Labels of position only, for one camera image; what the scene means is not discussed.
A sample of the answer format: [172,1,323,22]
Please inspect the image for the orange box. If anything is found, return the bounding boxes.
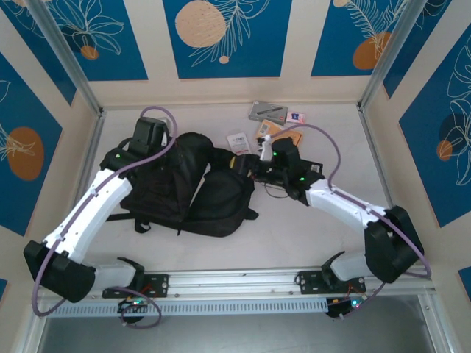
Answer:
[255,119,305,149]

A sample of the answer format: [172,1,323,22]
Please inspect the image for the aluminium frame post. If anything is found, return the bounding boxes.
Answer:
[26,0,104,117]
[358,0,431,111]

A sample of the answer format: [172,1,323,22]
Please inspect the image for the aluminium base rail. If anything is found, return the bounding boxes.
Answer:
[31,265,437,305]

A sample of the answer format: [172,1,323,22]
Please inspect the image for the blue panel orange circle leaves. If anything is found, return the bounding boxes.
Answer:
[0,51,63,238]

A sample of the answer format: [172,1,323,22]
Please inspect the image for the blue panel white flower outline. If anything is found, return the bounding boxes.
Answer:
[399,35,471,229]

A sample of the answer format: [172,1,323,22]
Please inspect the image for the white barcode tag card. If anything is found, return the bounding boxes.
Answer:
[226,132,252,154]

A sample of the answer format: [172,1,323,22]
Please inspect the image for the blue panel large beige circle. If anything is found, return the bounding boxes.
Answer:
[163,0,294,79]

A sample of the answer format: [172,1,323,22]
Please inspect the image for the blue panel fern orange circle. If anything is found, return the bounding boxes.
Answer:
[311,0,413,78]

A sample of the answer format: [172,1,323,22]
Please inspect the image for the small circuit board green LED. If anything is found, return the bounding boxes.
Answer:
[327,297,369,319]
[116,298,150,313]

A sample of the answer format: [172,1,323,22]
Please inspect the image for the aluminium side rail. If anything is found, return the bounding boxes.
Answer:
[357,102,415,265]
[54,108,107,275]

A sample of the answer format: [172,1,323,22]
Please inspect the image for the grey pen box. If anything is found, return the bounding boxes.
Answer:
[248,101,289,126]

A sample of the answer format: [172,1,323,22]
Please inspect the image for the thin black wire loop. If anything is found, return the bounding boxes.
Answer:
[263,179,291,199]

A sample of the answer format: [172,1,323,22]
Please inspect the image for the white slotted cable duct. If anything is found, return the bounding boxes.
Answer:
[46,297,329,319]

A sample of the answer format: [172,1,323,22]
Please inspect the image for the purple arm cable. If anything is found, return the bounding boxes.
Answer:
[267,123,433,321]
[32,105,180,329]

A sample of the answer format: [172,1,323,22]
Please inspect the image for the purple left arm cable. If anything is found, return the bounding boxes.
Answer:
[32,105,180,329]

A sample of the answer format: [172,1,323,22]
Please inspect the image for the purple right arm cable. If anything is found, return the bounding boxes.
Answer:
[267,123,433,321]

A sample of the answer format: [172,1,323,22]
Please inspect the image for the black fabric backpack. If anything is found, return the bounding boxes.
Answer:
[106,131,260,238]

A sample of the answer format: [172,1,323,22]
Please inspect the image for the blue panel white leaf outline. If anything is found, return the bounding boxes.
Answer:
[382,0,456,99]

